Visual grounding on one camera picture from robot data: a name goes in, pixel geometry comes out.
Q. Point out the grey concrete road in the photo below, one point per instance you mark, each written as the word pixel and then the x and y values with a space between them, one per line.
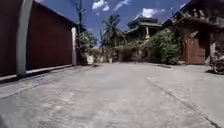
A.
pixel 110 96

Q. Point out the palm tree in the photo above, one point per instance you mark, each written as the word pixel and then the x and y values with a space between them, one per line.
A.
pixel 111 28

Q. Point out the house with tiered roof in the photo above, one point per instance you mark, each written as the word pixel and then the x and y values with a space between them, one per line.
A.
pixel 143 28

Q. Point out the tree with bare trunk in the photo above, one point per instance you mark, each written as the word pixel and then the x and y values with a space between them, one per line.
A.
pixel 80 20

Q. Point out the green bush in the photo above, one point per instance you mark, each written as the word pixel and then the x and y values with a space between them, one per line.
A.
pixel 165 46

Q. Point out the dark red fence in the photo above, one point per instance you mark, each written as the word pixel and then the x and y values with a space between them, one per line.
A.
pixel 50 40

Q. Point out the raised concrete sidewalk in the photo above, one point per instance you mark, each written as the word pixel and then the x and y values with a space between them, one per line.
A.
pixel 43 71

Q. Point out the building with red gate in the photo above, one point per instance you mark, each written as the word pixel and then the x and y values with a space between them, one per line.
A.
pixel 196 40

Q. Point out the grey concrete pole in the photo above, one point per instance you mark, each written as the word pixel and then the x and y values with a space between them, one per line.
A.
pixel 23 36

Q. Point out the vehicle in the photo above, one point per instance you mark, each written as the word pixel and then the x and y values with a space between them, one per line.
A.
pixel 218 65

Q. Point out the low wall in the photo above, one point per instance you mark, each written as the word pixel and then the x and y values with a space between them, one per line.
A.
pixel 110 55

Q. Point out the white post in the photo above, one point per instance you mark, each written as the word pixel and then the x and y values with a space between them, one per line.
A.
pixel 73 46

